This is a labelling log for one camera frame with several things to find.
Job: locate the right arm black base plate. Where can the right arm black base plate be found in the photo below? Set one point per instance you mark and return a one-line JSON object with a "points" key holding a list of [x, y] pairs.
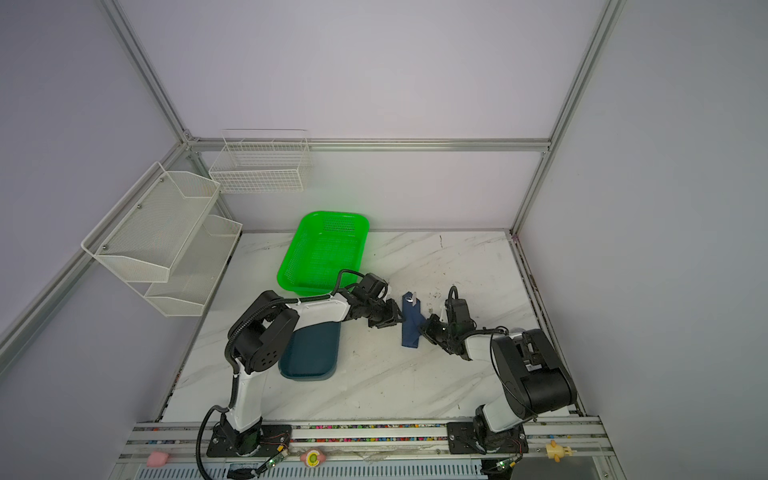
{"points": [[472, 438]]}

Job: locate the white mesh wall shelf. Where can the white mesh wall shelf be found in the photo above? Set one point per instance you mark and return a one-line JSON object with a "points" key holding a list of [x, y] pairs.
{"points": [[164, 241]]}

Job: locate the dark blue paper napkin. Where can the dark blue paper napkin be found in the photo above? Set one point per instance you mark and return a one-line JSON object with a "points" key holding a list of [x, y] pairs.
{"points": [[412, 320]]}

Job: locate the white wire wall basket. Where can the white wire wall basket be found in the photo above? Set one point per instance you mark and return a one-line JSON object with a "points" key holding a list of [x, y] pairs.
{"points": [[263, 161]]}

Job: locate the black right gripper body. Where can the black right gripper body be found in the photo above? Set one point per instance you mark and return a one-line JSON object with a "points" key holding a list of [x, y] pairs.
{"points": [[450, 335]]}

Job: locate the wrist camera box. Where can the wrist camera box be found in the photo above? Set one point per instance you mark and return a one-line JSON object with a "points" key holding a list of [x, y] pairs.
{"points": [[458, 314], [373, 286]]}

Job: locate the aluminium frame post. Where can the aluminium frame post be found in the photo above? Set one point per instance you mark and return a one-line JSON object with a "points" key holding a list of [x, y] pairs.
{"points": [[129, 41]]}

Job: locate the yellow pink round toy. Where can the yellow pink round toy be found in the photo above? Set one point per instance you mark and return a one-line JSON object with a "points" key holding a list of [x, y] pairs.
{"points": [[313, 458]]}

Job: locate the aluminium front rail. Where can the aluminium front rail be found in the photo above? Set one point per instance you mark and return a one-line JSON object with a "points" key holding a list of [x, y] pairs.
{"points": [[379, 449]]}

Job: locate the pink toy on rail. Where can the pink toy on rail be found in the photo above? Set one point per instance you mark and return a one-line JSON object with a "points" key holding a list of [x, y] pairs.
{"points": [[157, 459]]}

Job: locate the yellow duck toy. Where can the yellow duck toy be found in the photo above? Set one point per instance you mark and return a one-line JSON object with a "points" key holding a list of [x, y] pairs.
{"points": [[558, 452]]}

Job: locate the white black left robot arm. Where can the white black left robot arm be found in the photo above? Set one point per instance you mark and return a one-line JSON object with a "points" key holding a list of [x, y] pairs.
{"points": [[258, 340]]}

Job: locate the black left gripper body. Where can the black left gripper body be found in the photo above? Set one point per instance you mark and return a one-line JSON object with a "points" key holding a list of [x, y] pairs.
{"points": [[376, 312]]}

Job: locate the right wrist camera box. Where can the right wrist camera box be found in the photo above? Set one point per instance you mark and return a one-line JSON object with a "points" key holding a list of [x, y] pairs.
{"points": [[458, 314]]}

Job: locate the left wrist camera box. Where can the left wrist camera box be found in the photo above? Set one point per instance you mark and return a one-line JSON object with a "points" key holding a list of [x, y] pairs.
{"points": [[373, 286]]}

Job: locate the dark teal plastic tray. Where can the dark teal plastic tray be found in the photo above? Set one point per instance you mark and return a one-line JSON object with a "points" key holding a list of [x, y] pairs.
{"points": [[312, 353]]}

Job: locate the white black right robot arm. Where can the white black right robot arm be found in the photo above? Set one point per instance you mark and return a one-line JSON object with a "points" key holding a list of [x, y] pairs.
{"points": [[531, 374]]}

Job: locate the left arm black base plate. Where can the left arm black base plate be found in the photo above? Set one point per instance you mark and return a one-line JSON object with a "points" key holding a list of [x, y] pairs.
{"points": [[261, 441]]}

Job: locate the green plastic perforated basket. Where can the green plastic perforated basket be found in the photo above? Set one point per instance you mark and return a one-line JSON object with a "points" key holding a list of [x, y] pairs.
{"points": [[324, 243]]}

